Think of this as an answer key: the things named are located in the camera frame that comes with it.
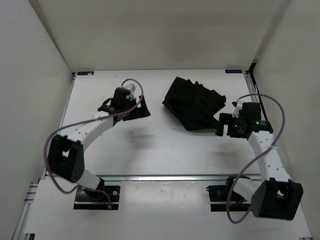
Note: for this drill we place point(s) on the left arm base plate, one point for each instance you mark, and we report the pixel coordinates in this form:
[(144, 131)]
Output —
[(88, 200)]

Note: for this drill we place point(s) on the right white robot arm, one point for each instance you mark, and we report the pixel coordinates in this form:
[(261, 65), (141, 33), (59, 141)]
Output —
[(277, 196)]

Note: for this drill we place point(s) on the left blue corner label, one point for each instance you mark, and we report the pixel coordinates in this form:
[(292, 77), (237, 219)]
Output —
[(85, 73)]

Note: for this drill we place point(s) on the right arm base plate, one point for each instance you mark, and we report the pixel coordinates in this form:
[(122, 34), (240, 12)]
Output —
[(218, 197)]

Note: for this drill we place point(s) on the right blue corner label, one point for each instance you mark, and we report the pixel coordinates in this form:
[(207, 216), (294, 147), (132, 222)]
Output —
[(233, 71)]

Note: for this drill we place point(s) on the black pleated skirt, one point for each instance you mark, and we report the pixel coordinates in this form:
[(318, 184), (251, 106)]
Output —
[(193, 104)]

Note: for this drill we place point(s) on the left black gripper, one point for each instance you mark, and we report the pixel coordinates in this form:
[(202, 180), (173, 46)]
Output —
[(139, 112)]

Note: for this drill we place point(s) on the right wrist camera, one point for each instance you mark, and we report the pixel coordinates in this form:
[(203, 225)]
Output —
[(246, 110)]

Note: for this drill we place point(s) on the blue corner label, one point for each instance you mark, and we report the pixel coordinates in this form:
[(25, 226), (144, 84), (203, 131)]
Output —
[(233, 71), (85, 73)]

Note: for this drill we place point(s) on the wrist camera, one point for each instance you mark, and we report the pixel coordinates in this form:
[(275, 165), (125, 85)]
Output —
[(246, 110), (131, 88)]

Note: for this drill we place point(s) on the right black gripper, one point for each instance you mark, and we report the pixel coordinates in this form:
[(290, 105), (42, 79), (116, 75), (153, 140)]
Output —
[(225, 118)]

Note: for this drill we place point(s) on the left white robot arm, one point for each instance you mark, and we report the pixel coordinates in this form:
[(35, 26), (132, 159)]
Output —
[(66, 156)]

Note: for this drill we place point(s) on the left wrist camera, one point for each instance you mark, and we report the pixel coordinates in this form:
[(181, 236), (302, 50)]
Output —
[(131, 88)]

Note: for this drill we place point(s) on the right aluminium side rail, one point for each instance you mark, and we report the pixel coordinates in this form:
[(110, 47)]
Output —
[(252, 85)]

